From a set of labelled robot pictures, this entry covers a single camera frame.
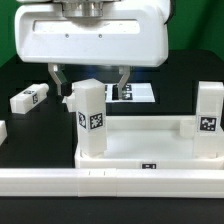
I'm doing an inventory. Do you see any white front fence bar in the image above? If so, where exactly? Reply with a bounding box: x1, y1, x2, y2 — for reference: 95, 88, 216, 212
0, 169, 224, 198

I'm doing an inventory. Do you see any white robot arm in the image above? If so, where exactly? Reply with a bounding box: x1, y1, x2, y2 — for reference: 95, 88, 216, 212
14, 0, 174, 99

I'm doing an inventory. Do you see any white left fence block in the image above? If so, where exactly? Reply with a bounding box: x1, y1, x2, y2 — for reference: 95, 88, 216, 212
0, 120, 7, 146

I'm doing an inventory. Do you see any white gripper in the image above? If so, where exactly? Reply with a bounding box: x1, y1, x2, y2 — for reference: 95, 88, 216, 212
15, 0, 169, 100

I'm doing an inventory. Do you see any white marker sheet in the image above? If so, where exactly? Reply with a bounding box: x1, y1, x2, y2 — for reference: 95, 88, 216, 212
105, 83, 155, 103

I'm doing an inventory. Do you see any white desk top tray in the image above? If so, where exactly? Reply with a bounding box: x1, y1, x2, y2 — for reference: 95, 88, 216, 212
75, 115, 224, 170

